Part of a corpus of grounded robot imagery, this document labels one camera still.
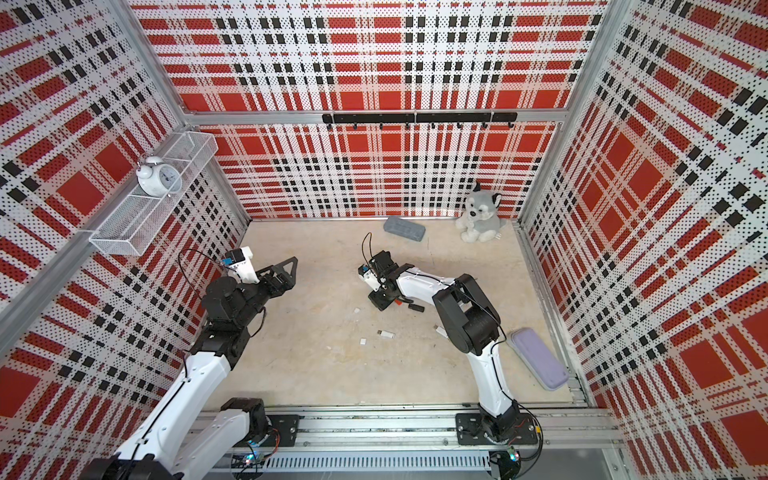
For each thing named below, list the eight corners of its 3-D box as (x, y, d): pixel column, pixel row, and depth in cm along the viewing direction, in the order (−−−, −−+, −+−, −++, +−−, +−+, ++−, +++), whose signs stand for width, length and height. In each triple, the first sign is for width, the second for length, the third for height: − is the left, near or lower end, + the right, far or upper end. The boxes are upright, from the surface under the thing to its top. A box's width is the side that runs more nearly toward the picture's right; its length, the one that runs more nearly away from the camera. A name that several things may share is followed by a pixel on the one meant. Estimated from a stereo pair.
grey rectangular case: (382, 233, 120) (382, 226, 117) (387, 222, 124) (387, 215, 121) (422, 242, 117) (422, 235, 114) (425, 230, 121) (426, 223, 118)
